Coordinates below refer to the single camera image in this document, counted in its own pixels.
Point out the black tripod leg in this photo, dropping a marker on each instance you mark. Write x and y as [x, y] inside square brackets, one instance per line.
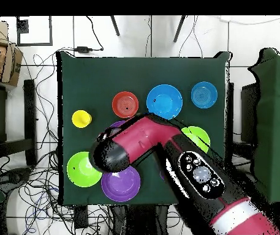
[179, 28]
[115, 25]

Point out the brown cardboard box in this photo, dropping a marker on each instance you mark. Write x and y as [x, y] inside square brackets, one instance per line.
[9, 66]

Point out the orange ribbed plastic bowl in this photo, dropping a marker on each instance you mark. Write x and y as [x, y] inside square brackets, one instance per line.
[123, 102]

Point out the deep blue plastic bowl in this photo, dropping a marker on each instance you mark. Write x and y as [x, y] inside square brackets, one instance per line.
[165, 101]

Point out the yellow plastic cup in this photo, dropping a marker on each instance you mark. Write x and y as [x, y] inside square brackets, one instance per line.
[80, 118]

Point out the black stand foot with knob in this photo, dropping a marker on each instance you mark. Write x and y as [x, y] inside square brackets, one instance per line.
[14, 175]

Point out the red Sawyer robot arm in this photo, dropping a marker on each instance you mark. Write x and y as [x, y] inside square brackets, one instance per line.
[144, 137]

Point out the shallow ribbed blue bowl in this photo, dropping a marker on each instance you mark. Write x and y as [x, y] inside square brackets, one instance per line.
[204, 95]

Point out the black power adapter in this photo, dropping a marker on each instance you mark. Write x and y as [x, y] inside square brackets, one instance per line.
[82, 49]

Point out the black bench frame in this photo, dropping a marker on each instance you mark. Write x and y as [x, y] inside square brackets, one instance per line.
[30, 122]

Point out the green plastic bowl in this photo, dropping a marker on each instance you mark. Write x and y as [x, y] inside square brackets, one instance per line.
[198, 137]
[80, 171]

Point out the black square frame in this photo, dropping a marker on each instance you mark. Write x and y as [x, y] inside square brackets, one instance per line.
[50, 31]

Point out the purple plastic bowl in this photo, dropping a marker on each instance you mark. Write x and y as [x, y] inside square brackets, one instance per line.
[117, 124]
[121, 186]

